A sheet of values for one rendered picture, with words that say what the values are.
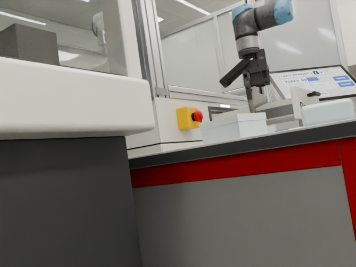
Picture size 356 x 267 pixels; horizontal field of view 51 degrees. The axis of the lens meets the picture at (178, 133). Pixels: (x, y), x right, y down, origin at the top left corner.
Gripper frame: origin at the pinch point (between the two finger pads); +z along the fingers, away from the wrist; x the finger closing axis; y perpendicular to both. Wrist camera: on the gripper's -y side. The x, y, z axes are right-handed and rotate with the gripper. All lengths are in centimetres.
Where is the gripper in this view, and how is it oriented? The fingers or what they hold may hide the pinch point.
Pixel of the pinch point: (252, 112)
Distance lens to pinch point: 125.8
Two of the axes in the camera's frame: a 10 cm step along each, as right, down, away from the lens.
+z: 1.4, 9.9, -0.8
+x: 2.9, 0.3, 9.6
